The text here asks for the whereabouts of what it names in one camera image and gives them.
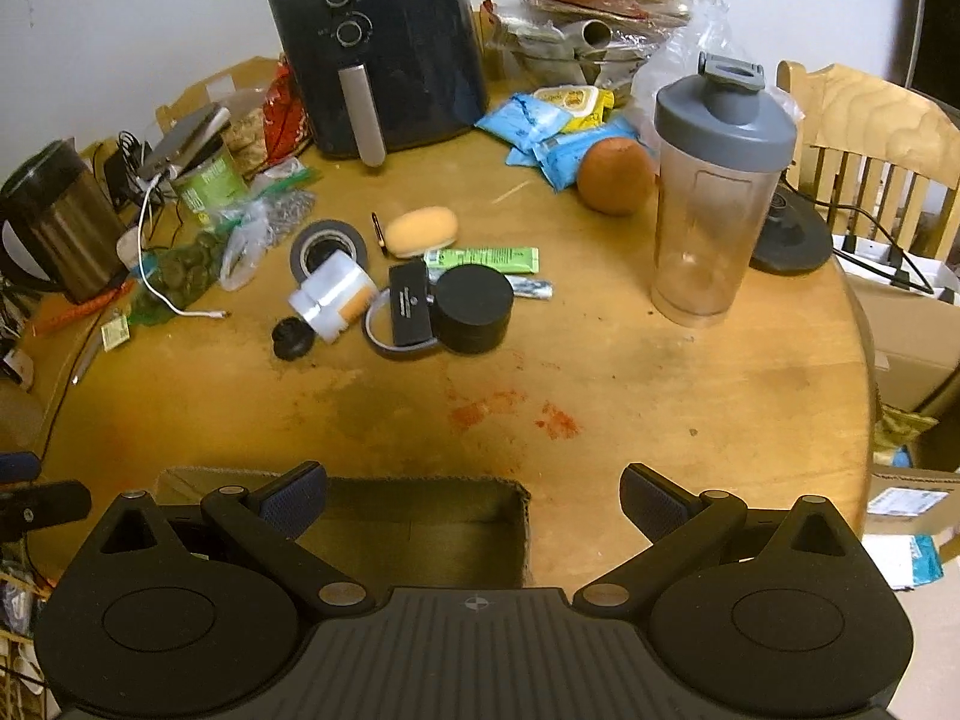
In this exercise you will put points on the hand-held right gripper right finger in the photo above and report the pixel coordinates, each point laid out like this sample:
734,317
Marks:
652,506

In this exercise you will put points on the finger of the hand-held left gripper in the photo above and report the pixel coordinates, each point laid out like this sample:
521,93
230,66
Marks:
45,506
19,465

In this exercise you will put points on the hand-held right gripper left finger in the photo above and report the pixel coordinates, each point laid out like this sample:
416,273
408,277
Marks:
289,506

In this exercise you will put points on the cardboard box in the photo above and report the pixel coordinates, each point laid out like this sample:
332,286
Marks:
435,532

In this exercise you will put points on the small black cap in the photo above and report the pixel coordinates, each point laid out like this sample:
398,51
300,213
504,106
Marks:
291,341

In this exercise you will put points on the white lidded jar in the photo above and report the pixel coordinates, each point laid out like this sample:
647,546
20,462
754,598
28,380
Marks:
334,296

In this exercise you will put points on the black rectangular device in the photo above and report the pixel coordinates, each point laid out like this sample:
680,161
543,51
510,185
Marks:
411,304

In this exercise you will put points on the small foil tube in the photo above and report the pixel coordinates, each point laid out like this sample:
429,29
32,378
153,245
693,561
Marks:
534,288

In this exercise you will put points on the black round container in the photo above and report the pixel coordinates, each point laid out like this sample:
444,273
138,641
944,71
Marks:
474,307

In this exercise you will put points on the black tape roll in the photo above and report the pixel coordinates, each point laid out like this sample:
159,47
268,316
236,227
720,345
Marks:
352,240

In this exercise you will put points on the green stick packet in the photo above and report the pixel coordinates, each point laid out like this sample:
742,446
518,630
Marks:
487,259

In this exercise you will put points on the silver pen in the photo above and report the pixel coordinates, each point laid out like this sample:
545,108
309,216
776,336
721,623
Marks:
91,352

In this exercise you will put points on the small yellow tea packet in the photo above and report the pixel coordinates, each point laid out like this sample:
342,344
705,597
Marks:
114,332

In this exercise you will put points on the orange pen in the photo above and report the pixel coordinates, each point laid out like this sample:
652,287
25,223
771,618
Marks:
75,309

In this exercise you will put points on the metal trash bin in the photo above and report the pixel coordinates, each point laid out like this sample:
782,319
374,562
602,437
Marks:
56,217

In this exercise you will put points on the labelled cardboard carton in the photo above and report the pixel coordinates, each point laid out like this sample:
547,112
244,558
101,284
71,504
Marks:
911,499

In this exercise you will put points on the green net bag of discs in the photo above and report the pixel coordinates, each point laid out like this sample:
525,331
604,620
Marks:
184,262

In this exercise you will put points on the black round appliance base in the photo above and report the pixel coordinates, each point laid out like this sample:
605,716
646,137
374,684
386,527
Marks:
795,236

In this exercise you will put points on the brown cardboard carton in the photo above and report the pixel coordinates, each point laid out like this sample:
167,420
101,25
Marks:
907,337

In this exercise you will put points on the black charger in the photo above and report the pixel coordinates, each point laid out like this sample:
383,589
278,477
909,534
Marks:
120,172

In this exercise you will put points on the clear shaker bottle grey lid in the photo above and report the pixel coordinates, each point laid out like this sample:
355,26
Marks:
712,195

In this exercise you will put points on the green tin can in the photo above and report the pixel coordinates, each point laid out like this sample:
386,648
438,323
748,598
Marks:
214,184

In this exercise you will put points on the orange fruit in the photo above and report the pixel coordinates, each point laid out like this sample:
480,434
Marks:
615,176

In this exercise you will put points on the blue snack packet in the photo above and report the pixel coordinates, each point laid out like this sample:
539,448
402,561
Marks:
566,154
521,120

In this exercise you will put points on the grey smartphone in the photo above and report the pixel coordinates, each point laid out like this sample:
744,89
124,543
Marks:
180,139

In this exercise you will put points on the red snack bag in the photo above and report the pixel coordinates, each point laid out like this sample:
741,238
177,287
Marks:
283,112

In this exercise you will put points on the yellow snack packet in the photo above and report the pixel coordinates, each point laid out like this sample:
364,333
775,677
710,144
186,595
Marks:
574,101

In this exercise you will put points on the crumpled clear plastic bag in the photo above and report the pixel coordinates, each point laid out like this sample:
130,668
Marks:
690,37

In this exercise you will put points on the dark blue air fryer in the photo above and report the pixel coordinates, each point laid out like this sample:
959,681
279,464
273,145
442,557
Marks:
405,45

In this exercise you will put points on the grey foil roll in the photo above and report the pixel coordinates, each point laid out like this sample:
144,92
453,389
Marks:
592,31

